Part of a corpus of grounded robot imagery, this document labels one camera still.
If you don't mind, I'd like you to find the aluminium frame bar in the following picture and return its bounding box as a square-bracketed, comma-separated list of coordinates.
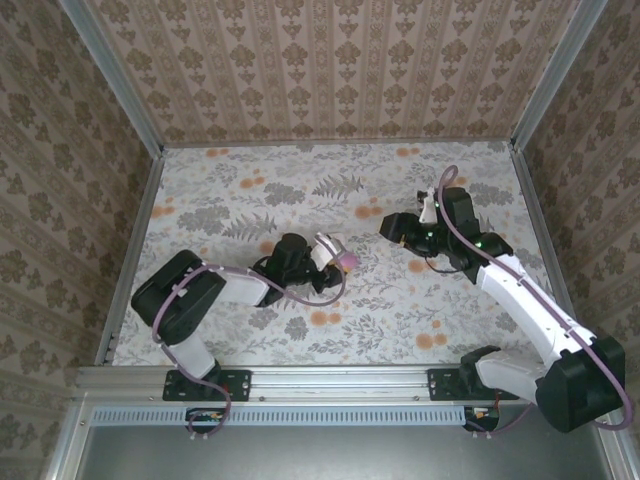
[42, 399, 94, 480]
[592, 399, 640, 480]

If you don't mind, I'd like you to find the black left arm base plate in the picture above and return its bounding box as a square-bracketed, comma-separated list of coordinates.
[162, 368, 252, 403]

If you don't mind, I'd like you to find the grey slotted cable duct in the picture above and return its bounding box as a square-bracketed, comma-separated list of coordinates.
[91, 405, 470, 428]

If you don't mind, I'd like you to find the grey metal plate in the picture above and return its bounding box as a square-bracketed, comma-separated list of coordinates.
[74, 403, 619, 480]

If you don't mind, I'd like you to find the aluminium corner post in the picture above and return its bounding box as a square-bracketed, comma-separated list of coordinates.
[510, 0, 610, 151]
[58, 0, 166, 157]

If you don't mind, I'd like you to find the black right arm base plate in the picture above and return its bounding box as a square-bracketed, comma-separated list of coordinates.
[426, 367, 520, 403]

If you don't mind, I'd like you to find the thin aluminium rail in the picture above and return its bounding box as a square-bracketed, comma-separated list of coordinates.
[162, 138, 516, 149]

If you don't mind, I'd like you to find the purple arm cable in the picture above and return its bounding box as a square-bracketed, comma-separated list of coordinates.
[152, 234, 349, 444]
[433, 164, 635, 441]

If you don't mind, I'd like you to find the aluminium mounting rail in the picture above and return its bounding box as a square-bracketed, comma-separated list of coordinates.
[74, 363, 612, 404]

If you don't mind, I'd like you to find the floral patterned table cover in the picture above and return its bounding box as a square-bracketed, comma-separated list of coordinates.
[107, 141, 576, 366]

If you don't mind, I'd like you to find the small wired circuit board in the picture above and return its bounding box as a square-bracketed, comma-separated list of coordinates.
[185, 407, 227, 435]
[463, 405, 502, 432]

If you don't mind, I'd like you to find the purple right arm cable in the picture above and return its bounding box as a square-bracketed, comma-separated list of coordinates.
[433, 164, 635, 441]

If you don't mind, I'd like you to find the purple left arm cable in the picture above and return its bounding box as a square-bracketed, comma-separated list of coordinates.
[152, 234, 349, 444]

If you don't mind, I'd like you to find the aluminium side rail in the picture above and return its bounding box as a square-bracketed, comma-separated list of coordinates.
[509, 144, 592, 364]
[94, 149, 166, 366]

